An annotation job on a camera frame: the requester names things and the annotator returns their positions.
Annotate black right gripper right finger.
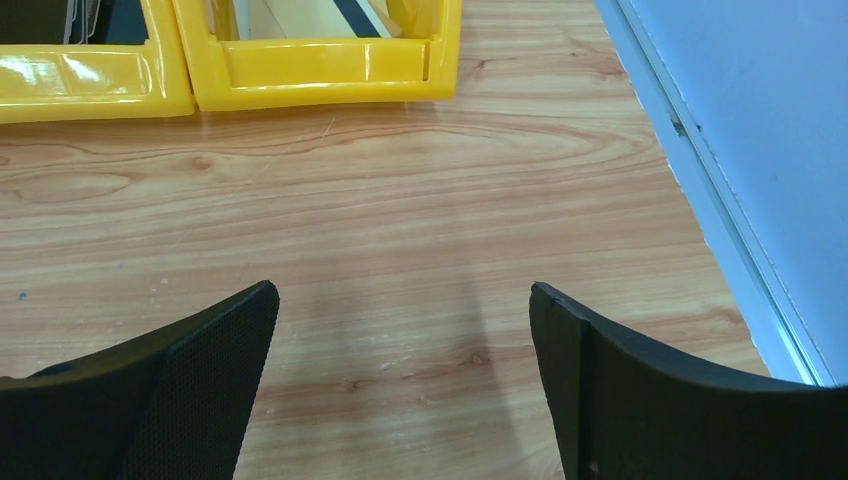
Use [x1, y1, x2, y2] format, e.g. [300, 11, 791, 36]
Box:
[529, 282, 847, 479]

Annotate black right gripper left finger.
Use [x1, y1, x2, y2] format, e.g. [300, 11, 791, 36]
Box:
[1, 281, 280, 479]

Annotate beige cards in bin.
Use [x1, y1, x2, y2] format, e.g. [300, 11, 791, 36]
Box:
[232, 0, 402, 40]

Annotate yellow right plastic bin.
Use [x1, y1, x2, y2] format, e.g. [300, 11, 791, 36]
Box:
[173, 1, 463, 111]

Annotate yellow plastic bin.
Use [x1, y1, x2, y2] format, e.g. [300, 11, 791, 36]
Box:
[173, 1, 463, 111]
[1, 1, 195, 124]

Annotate yellow middle plastic bin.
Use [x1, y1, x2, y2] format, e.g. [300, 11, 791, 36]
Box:
[1, 1, 195, 124]

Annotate aluminium frame rail right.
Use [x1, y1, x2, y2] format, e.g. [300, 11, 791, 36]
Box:
[596, 1, 839, 387]

